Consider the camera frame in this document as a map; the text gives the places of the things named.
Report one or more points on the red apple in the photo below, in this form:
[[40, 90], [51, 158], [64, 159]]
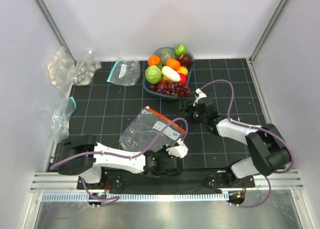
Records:
[[183, 78]]

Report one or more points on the bag of white pieces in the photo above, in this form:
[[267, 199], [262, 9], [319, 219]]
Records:
[[85, 69], [59, 68]]

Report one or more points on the orange fruit left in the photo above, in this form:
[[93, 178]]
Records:
[[153, 60]]

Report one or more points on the clear bag with blue zipper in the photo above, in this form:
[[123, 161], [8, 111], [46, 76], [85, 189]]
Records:
[[124, 73]]

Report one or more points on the orange fruit centre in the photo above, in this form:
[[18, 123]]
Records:
[[173, 63]]

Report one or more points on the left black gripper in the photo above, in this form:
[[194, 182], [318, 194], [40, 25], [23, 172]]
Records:
[[163, 150]]

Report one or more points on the grey green melon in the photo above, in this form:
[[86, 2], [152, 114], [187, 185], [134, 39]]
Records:
[[164, 54]]

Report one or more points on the teal fruit bowl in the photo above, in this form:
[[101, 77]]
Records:
[[150, 88]]

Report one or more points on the aluminium cable rail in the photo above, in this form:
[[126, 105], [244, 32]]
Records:
[[84, 197]]

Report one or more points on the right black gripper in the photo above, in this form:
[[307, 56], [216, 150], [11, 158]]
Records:
[[188, 107]]

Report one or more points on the orange fruit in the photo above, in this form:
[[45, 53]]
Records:
[[153, 60], [173, 63]]

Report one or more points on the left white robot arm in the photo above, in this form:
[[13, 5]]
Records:
[[84, 157]]

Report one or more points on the clear bag with orange zipper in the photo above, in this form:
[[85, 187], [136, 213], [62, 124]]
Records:
[[143, 129]]

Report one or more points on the crumpled clear bag blue zipper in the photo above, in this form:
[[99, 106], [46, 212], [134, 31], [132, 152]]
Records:
[[59, 113]]

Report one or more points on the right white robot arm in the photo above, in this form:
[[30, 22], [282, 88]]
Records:
[[267, 148]]

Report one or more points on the black grid mat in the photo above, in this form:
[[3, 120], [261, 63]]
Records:
[[105, 110]]

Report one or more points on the yellow fruit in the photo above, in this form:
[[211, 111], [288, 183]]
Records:
[[183, 70]]

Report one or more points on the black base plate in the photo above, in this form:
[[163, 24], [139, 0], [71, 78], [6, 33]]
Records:
[[197, 181]]

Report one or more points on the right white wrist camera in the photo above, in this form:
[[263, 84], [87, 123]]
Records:
[[199, 94]]

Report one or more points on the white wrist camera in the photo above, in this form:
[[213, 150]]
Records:
[[179, 150], [199, 94]]

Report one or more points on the small green cabbage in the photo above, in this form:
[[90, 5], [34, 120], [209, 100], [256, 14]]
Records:
[[180, 49]]

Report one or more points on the dark red plum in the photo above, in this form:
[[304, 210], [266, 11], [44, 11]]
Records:
[[186, 60]]

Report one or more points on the large green cabbage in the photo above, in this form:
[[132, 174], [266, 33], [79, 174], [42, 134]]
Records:
[[153, 74]]

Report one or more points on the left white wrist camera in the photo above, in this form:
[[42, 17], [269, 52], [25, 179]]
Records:
[[179, 150]]

